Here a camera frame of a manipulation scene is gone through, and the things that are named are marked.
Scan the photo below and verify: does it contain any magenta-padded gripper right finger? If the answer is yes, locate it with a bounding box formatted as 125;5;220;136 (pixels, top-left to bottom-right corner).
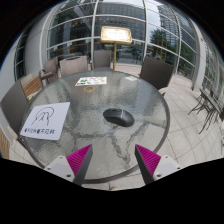
134;143;183;185

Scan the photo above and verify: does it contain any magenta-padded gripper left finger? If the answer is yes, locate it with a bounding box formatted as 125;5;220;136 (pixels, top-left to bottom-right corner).
43;143;94;187

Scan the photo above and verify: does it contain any black computer mouse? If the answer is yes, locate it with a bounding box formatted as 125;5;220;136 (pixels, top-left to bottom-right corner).
102;108;136;128

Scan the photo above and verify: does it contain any white printed mouse pad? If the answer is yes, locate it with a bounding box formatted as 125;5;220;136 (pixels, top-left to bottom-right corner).
19;101;71;141

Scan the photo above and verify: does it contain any black metal patio chair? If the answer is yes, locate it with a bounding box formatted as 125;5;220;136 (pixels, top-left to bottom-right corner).
188;89;205;116

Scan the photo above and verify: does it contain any wooden slatted bench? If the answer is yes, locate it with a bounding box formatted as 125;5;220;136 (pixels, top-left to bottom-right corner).
0;128;11;160
20;73;44;99

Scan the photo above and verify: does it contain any laminated picture menu card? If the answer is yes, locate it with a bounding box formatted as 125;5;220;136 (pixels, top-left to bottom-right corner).
74;76;108;87

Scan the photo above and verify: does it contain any brown wicker chair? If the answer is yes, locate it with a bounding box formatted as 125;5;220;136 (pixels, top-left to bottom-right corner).
0;79;31;138
91;49;113;72
138;55;175;96
39;57;60;84
58;55;89;78

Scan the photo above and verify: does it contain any green-top metal patio table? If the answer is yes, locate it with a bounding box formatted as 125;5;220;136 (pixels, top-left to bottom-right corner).
199;87;224;135

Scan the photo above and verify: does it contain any gold menu display stand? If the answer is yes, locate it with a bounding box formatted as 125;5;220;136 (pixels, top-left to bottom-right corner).
99;26;133;72

